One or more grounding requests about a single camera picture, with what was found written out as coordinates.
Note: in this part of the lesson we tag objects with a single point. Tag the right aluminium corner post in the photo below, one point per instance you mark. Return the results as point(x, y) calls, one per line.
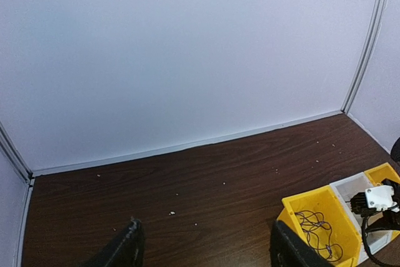
point(366, 53)

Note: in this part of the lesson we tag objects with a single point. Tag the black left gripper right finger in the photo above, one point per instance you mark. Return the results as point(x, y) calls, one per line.
point(288, 249)

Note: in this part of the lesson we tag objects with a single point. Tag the yellow bin left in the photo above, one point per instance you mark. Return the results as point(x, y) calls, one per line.
point(320, 220)

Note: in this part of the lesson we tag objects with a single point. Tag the yellow bin right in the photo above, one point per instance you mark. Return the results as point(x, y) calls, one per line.
point(384, 171)

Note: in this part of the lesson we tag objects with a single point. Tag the left aluminium corner post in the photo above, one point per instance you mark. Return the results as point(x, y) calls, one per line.
point(13, 156)

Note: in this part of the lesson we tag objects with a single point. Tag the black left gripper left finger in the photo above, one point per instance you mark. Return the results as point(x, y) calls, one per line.
point(125, 249)

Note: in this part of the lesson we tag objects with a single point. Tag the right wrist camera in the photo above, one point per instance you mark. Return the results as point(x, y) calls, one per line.
point(368, 202)

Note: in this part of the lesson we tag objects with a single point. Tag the yellow bin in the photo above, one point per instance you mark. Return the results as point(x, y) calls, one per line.
point(320, 220)
point(384, 171)

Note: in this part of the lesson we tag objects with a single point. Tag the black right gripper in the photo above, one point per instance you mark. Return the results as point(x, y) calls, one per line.
point(391, 203)

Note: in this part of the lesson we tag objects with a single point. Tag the aluminium corner post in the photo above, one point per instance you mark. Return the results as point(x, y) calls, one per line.
point(366, 53)
point(13, 156)

